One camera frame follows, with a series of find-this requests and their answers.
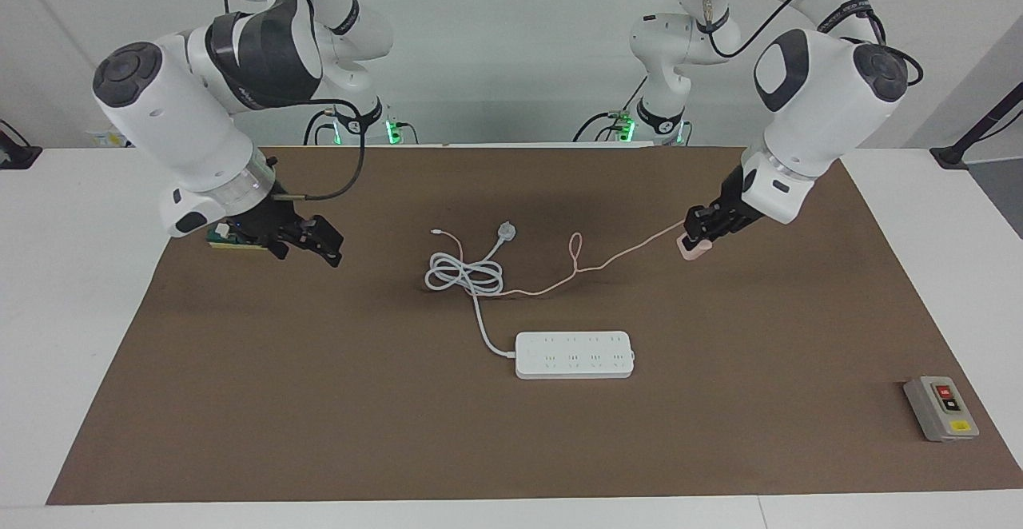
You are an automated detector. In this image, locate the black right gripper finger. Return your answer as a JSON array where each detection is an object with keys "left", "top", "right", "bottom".
[
  {"left": 275, "top": 240, "right": 344, "bottom": 268},
  {"left": 298, "top": 215, "right": 345, "bottom": 251}
]

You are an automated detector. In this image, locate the pink charger cable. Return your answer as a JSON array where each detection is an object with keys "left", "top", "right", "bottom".
[{"left": 430, "top": 221, "right": 687, "bottom": 299}]

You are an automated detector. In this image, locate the white power strip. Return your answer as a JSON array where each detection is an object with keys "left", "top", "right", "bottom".
[{"left": 515, "top": 331, "right": 636, "bottom": 380}]

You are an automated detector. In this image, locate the green circuit board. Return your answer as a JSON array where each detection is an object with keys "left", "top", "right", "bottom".
[{"left": 207, "top": 224, "right": 269, "bottom": 252}]

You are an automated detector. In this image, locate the brown table mat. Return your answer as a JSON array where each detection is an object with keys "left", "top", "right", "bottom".
[{"left": 46, "top": 145, "right": 1023, "bottom": 507}]

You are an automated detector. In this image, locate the black table clamp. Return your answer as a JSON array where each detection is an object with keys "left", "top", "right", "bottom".
[
  {"left": 0, "top": 119, "right": 43, "bottom": 171},
  {"left": 929, "top": 80, "right": 1023, "bottom": 171}
]

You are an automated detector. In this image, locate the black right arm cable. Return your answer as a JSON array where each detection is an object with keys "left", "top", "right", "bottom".
[{"left": 271, "top": 97, "right": 368, "bottom": 201}]

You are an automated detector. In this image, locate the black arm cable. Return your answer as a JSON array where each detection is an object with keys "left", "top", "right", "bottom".
[
  {"left": 271, "top": 97, "right": 368, "bottom": 201},
  {"left": 702, "top": 0, "right": 925, "bottom": 88}
]

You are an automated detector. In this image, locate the black base cable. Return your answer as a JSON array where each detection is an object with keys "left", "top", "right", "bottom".
[
  {"left": 303, "top": 109, "right": 340, "bottom": 147},
  {"left": 571, "top": 109, "right": 634, "bottom": 145}
]

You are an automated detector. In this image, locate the white power strip cord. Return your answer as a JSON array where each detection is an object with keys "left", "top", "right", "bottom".
[{"left": 424, "top": 222, "right": 519, "bottom": 357}]

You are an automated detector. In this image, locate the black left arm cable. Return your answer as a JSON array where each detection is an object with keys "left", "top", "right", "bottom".
[{"left": 702, "top": 0, "right": 925, "bottom": 88}]

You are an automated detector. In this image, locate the grey on-off switch box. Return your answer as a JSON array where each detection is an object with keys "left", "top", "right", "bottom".
[{"left": 903, "top": 376, "right": 981, "bottom": 443}]

